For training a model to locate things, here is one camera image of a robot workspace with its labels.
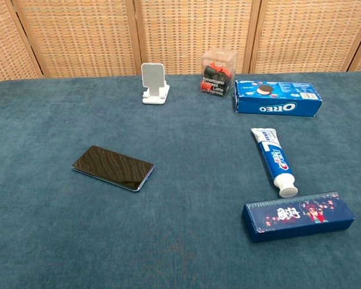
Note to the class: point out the dark blue illustrated long box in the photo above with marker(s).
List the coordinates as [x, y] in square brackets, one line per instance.
[298, 218]

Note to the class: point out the white folding phone stand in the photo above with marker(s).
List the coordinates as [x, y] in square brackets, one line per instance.
[153, 81]

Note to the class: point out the blue white toothpaste tube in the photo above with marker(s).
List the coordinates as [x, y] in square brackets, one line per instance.
[275, 158]

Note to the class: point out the blue Oreo cookie box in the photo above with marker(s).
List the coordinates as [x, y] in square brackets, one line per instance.
[276, 99]

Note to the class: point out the teal table cloth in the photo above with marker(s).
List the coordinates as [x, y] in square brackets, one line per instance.
[180, 195]

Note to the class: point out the woven rattan folding screen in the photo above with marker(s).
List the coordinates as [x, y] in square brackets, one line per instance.
[180, 33]

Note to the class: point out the black smartphone with blue edge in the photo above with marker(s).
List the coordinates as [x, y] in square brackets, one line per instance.
[112, 167]

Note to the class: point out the clear coffee capsule box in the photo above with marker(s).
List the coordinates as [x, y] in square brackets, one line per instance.
[218, 72]

